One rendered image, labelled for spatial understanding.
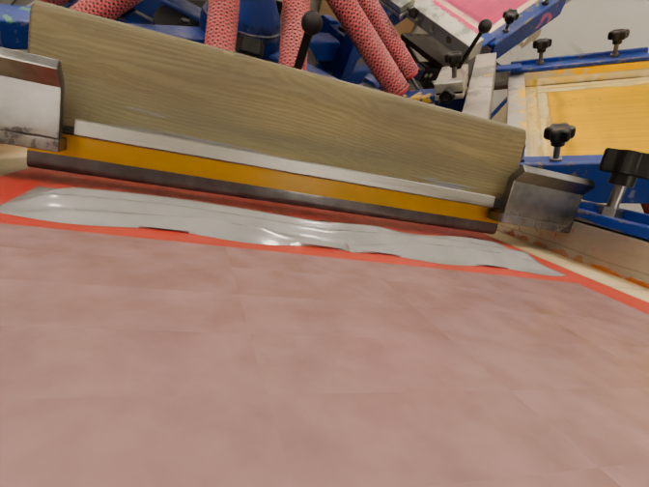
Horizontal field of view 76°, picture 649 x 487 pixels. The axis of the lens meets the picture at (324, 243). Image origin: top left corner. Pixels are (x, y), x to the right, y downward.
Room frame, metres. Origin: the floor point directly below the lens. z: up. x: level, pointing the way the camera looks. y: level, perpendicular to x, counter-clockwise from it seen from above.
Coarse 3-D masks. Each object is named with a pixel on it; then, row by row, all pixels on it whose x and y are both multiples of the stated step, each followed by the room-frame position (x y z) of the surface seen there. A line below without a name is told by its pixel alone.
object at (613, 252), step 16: (512, 224) 0.42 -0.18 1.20; (576, 224) 0.37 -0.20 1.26; (528, 240) 0.39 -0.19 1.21; (544, 240) 0.38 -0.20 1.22; (560, 240) 0.37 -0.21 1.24; (576, 240) 0.36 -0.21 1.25; (592, 240) 0.35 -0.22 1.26; (608, 240) 0.34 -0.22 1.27; (624, 240) 0.33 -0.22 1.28; (640, 240) 0.33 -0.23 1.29; (576, 256) 0.35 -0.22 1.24; (592, 256) 0.34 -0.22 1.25; (608, 256) 0.33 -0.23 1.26; (624, 256) 0.32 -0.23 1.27; (640, 256) 0.32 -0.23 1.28; (608, 272) 0.32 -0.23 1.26; (624, 272) 0.31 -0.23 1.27; (640, 272) 0.31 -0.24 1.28
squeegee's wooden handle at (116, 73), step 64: (64, 64) 0.20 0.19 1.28; (128, 64) 0.22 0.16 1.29; (192, 64) 0.25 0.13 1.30; (256, 64) 0.27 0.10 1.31; (64, 128) 0.18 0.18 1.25; (128, 128) 0.20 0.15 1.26; (192, 128) 0.23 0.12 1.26; (256, 128) 0.25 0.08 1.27; (320, 128) 0.28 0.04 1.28; (384, 128) 0.31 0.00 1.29; (448, 128) 0.34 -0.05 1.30; (512, 128) 0.38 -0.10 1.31
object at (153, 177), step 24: (48, 168) 0.17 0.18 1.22; (72, 168) 0.18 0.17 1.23; (96, 168) 0.19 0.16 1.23; (120, 168) 0.20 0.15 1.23; (144, 168) 0.20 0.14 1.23; (216, 192) 0.22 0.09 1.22; (240, 192) 0.23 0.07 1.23; (264, 192) 0.24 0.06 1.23; (288, 192) 0.25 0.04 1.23; (384, 216) 0.29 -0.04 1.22; (408, 216) 0.30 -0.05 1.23; (432, 216) 0.31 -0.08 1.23
